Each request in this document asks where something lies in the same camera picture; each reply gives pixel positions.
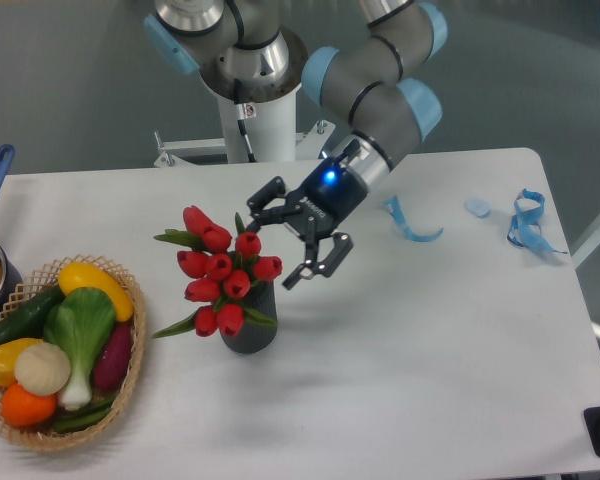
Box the small blue cap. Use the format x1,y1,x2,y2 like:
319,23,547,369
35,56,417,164
464,198,491,218

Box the dark grey ribbed vase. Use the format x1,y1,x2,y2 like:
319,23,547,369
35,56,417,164
216,282,278,354

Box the purple sweet potato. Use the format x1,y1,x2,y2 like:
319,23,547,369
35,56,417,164
92,323,132,390

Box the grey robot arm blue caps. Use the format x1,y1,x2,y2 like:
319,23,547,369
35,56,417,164
144,1,447,288

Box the orange fruit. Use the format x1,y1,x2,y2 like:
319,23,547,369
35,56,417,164
1,384,57,427

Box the green bean pods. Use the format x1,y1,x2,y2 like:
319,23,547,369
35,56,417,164
51,396,114,434

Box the dark green cucumber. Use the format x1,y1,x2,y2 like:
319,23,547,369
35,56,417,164
0,285,65,345

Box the red tulip bouquet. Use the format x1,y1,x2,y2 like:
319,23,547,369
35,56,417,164
152,205,283,339

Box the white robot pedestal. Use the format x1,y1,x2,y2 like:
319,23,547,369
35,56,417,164
154,91,335,168

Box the blue tangled ribbon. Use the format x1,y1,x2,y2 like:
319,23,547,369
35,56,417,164
507,189,567,254

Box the green bok choy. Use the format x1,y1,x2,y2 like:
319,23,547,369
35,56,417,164
43,287,116,411

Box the cream white garlic bulb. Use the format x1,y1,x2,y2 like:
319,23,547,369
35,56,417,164
14,342,71,396

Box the yellow bell pepper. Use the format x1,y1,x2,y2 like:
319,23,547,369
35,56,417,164
0,338,43,388

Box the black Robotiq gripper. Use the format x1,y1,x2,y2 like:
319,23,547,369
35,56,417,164
246,155,368,290

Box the curved blue ribbon strip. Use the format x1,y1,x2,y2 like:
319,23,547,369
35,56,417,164
381,195,444,243

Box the woven wicker basket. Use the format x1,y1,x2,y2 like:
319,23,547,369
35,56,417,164
0,254,147,452

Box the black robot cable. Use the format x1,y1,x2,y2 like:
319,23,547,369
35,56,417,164
232,79,258,164

